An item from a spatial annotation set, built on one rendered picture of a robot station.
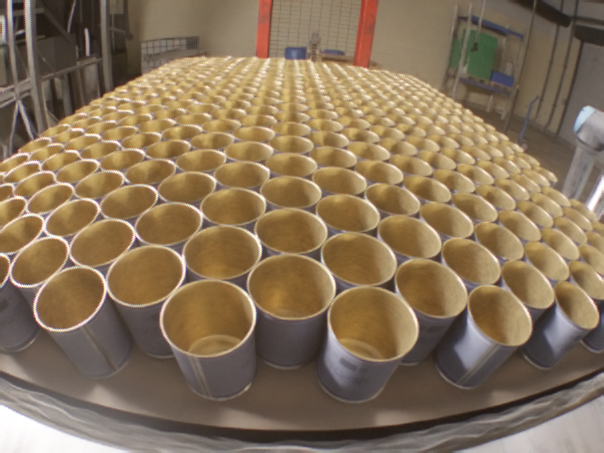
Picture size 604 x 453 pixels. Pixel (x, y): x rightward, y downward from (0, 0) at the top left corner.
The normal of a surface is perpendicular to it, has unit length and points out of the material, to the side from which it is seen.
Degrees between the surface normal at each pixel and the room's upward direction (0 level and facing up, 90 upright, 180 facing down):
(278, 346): 92
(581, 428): 0
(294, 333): 92
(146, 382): 2
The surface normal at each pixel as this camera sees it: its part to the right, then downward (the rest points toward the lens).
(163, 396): 0.09, -0.79
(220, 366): 0.41, 0.58
